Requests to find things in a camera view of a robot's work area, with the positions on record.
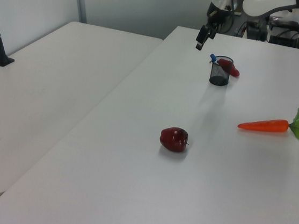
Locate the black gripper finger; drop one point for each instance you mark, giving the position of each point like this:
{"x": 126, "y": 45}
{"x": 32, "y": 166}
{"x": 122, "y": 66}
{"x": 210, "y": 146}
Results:
{"x": 201, "y": 36}
{"x": 214, "y": 34}

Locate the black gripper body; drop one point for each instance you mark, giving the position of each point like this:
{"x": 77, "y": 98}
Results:
{"x": 217, "y": 17}

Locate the dark red toy apple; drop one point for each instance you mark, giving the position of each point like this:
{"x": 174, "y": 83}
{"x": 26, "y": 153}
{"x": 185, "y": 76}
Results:
{"x": 172, "y": 140}

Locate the red toy chili pepper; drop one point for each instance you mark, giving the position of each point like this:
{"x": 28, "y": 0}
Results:
{"x": 234, "y": 71}

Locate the white side table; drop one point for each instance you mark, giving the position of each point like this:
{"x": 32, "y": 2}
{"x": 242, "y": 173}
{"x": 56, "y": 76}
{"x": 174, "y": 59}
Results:
{"x": 46, "y": 92}

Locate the orange toy carrot green leaves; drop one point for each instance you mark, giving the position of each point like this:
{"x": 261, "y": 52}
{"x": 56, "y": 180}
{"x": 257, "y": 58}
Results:
{"x": 266, "y": 125}

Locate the black mesh pen cup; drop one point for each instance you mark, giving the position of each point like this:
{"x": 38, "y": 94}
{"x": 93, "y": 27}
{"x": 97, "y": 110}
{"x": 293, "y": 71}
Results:
{"x": 219, "y": 80}

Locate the black electronics box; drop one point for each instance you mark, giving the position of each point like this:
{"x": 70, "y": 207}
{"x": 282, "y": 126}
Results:
{"x": 285, "y": 38}

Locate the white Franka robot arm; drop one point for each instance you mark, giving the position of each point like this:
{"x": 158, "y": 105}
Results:
{"x": 259, "y": 5}

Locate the white marker with blue cap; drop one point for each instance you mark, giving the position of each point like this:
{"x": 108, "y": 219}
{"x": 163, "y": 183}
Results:
{"x": 213, "y": 57}

